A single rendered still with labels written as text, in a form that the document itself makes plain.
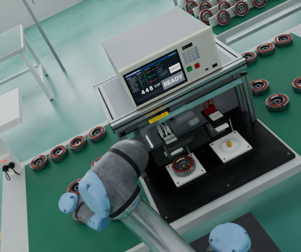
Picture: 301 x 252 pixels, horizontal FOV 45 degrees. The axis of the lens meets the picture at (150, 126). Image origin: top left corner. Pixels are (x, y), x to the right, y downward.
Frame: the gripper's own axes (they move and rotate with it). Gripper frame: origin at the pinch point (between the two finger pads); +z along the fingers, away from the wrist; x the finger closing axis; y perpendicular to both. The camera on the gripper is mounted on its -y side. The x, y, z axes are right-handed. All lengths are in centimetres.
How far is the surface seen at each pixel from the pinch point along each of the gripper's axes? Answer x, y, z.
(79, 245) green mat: -15.2, 16.0, -1.2
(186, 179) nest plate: 31.3, -13.0, 11.9
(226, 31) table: 42, -137, 86
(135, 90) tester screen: 19, -47, -18
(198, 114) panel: 34, -50, 26
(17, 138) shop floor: -209, -105, 151
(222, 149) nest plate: 47, -28, 20
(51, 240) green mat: -32.2, 13.4, 0.1
